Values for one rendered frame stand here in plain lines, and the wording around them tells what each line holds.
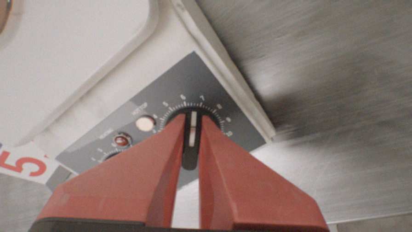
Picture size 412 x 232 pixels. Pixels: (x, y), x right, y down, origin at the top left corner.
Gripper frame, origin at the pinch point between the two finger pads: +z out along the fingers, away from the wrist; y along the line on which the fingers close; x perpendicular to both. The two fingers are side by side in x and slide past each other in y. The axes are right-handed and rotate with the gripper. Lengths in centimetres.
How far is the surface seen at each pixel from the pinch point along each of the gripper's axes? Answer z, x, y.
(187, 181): 1.5, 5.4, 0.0
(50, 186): 6.8, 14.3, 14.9
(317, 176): 1.8, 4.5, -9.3
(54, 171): 7.3, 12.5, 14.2
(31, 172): 6.8, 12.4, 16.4
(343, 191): 0.9, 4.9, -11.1
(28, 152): 6.9, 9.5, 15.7
